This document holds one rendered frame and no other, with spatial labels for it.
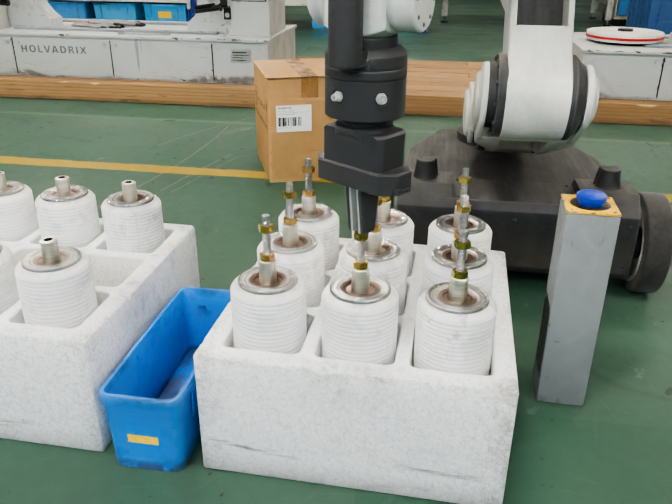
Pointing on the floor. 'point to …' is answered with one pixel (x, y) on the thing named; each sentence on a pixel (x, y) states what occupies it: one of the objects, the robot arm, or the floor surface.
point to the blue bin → (162, 384)
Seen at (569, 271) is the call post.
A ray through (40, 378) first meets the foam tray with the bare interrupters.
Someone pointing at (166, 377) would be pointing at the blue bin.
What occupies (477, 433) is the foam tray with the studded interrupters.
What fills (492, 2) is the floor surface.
